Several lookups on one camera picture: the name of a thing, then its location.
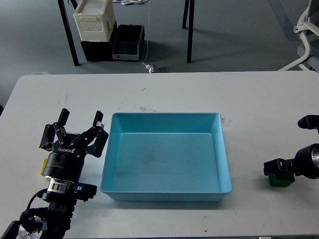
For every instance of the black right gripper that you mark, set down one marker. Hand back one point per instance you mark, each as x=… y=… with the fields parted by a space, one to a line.
x=306 y=163

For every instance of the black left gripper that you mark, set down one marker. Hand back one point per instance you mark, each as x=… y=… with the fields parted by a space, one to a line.
x=66 y=159

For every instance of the green wooden block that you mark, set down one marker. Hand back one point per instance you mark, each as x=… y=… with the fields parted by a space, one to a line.
x=281 y=180

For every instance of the yellow wooden block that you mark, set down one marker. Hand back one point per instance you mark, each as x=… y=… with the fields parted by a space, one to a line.
x=43 y=165

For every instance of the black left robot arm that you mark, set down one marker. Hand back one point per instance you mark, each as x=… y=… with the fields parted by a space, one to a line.
x=53 y=221

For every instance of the black storage box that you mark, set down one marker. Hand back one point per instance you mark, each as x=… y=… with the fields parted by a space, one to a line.
x=100 y=51

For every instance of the teal plastic tray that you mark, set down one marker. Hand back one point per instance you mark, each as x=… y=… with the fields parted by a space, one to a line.
x=169 y=157

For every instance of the white power adapter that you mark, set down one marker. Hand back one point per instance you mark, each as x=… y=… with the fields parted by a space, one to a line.
x=152 y=68

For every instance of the dark open bin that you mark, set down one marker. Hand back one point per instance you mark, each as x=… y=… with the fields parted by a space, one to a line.
x=128 y=42

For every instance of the cream plastic crate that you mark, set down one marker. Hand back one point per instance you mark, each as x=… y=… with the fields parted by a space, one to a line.
x=95 y=20

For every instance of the black table leg left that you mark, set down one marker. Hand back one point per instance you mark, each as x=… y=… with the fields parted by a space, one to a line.
x=68 y=32

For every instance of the black table leg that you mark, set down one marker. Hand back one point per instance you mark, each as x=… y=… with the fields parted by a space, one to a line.
x=68 y=32
x=188 y=16

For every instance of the white office chair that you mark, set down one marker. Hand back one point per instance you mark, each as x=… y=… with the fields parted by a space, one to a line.
x=308 y=30

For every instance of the black table leg right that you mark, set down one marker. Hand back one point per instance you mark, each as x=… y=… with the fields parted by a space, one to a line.
x=188 y=16

